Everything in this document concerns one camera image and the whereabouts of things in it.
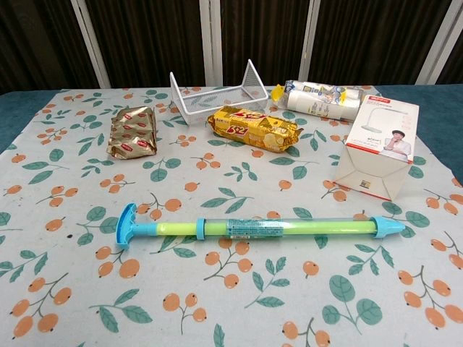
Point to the blue green water squirter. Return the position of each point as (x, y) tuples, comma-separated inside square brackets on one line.
[(253, 228)]

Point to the yellow biscuit pack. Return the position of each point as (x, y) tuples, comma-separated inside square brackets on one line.
[(253, 132)]

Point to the gold foil snack pack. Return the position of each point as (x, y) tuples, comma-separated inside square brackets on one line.
[(132, 133)]

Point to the floral fruit print tablecloth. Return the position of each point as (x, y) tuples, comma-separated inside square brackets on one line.
[(231, 289)]

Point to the white desk lamp box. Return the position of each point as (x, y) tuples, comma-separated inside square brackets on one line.
[(383, 126)]

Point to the white partition frame post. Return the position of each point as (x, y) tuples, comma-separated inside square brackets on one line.
[(90, 43), (312, 36), (440, 43), (210, 36)]

